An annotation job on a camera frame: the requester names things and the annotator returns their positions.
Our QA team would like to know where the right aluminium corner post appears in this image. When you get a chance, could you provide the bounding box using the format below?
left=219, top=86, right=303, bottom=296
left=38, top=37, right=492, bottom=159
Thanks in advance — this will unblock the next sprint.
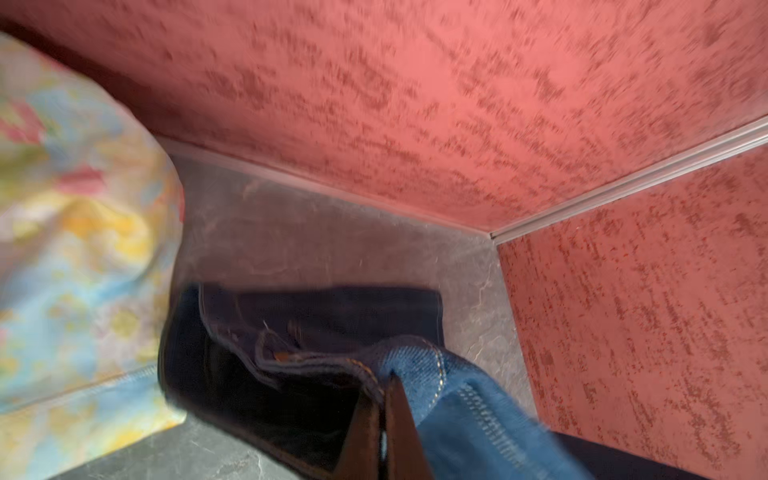
left=490, top=116, right=767, bottom=245

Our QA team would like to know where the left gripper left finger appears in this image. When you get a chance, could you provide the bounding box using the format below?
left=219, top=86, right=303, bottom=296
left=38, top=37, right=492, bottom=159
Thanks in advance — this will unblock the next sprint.
left=333, top=394, right=381, bottom=480

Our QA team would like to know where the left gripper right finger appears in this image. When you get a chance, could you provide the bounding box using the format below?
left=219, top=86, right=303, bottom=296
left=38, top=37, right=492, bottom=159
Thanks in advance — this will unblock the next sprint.
left=385, top=375, right=433, bottom=480

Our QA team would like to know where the pastel floral skirt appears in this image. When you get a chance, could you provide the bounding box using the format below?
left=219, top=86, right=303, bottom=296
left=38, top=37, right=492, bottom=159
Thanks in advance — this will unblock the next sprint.
left=1, top=35, right=186, bottom=479

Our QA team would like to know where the blue denim skirt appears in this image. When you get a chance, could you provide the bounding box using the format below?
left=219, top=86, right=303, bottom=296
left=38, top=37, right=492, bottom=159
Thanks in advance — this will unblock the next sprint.
left=158, top=281, right=709, bottom=480

